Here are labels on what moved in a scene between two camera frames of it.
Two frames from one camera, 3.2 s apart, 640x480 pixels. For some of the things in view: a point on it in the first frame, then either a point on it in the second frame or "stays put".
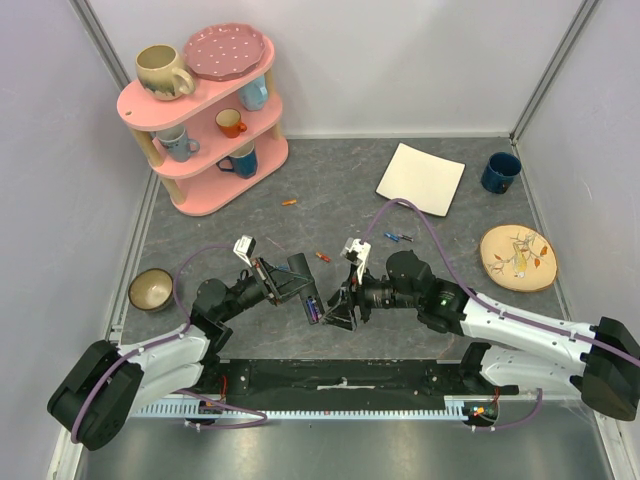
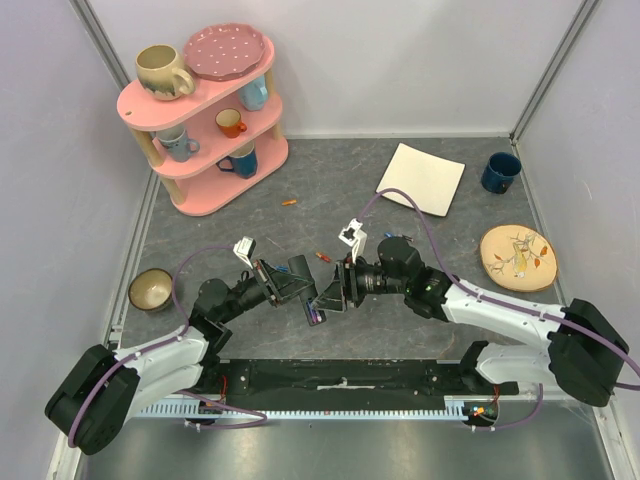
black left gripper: (265, 271) stays put
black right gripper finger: (342, 318) → (331, 298)
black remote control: (311, 298) stays put
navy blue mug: (500, 172) stays put
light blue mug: (254, 95) stays put
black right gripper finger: (339, 299) → (333, 291)
